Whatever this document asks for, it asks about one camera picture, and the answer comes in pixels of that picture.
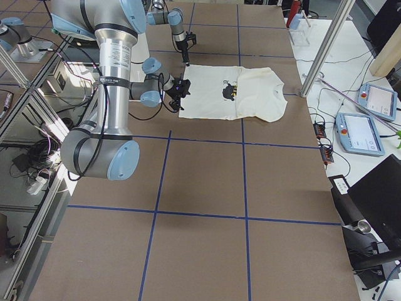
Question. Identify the light blue plastic cup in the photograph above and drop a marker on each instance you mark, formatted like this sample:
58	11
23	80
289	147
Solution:
295	22

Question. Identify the teach pendant tablet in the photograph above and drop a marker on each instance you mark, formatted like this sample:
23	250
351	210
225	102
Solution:
358	134
381	101

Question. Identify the cream cat print t-shirt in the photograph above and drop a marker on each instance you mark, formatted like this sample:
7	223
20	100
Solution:
233	92

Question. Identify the near teach pendant tablet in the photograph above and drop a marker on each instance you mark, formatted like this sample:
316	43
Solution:
358	134

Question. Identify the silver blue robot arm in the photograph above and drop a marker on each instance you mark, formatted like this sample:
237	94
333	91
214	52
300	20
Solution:
159	14
102	146

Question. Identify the white wire dish rack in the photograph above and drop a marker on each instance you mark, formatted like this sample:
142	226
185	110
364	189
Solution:
300	36

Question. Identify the far teach pendant tablet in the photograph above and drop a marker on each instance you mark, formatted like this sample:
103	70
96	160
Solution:
381	101

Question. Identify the aluminium frame post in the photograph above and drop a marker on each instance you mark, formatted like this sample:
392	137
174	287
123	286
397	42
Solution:
325	47

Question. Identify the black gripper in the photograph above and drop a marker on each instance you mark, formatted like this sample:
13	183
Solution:
176	93
183	49

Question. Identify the red cylinder bottle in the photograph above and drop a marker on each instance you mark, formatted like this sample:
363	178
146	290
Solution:
294	9

